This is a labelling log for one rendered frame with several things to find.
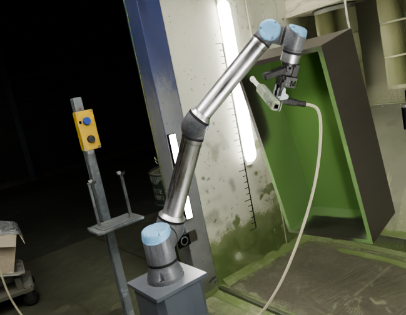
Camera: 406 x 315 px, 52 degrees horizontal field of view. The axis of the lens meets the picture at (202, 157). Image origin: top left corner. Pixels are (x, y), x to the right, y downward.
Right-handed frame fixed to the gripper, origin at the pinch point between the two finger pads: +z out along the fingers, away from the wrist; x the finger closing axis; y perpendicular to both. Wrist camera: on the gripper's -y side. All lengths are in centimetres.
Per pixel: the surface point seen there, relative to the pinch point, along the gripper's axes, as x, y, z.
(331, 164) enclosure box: 41, 67, 53
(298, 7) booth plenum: 161, 60, -30
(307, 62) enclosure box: 55, 35, -9
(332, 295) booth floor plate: -5, 73, 127
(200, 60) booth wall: 109, -22, 13
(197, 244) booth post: 46, -12, 132
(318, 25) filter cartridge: 149, 77, -20
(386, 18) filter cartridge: 100, 104, -39
